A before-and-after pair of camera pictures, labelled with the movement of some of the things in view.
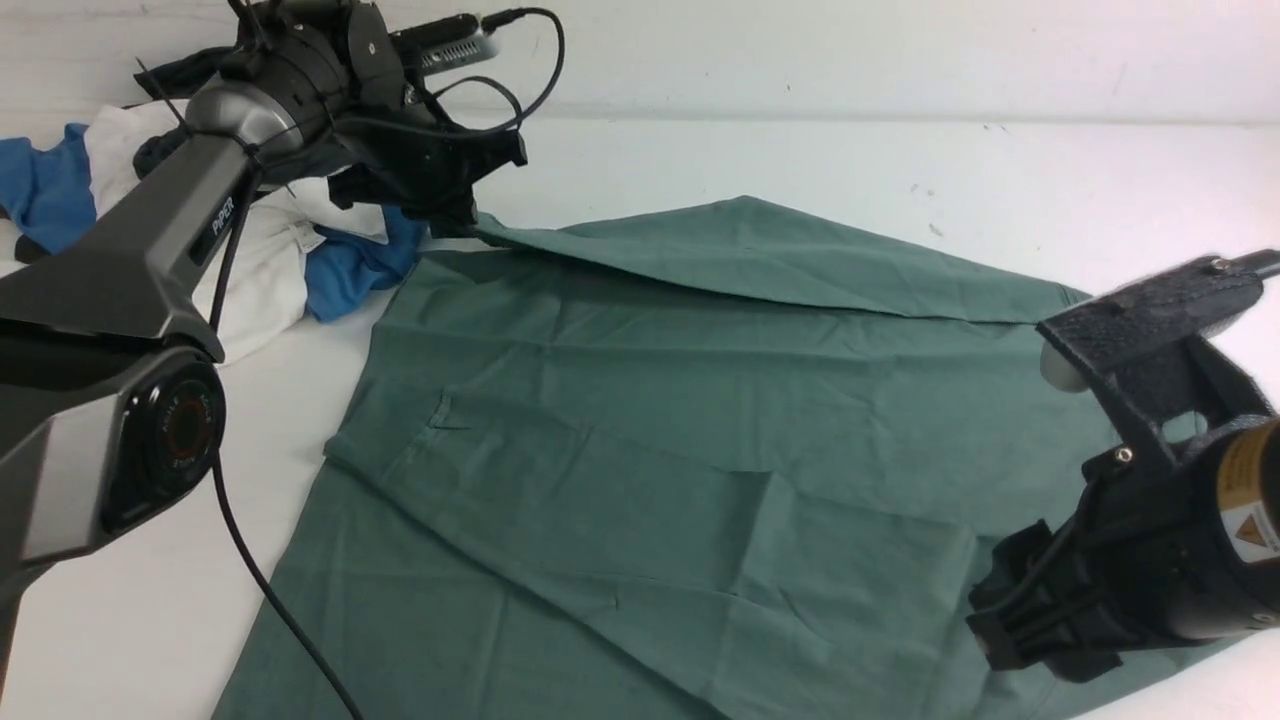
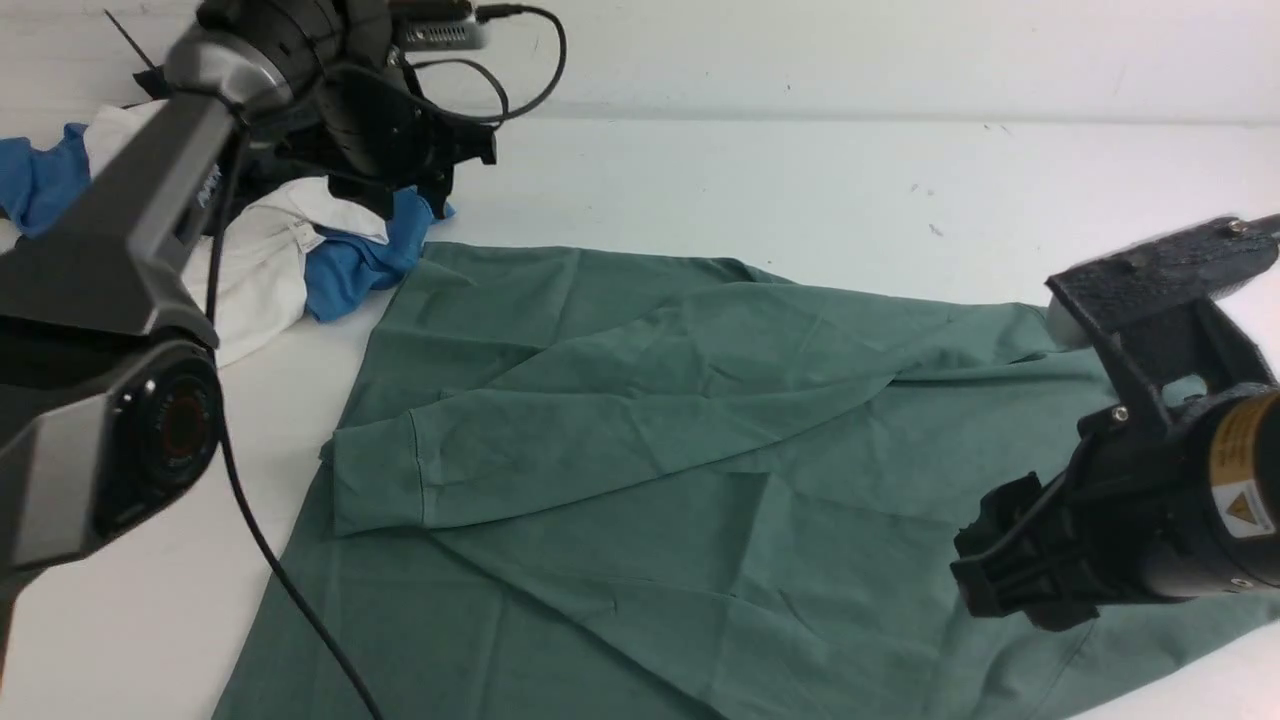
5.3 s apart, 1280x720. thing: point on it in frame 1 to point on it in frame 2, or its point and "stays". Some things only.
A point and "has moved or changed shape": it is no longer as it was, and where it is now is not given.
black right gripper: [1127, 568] to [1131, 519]
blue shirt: [45, 205] stays
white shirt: [271, 293] stays
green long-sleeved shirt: [714, 461] has moved or changed shape
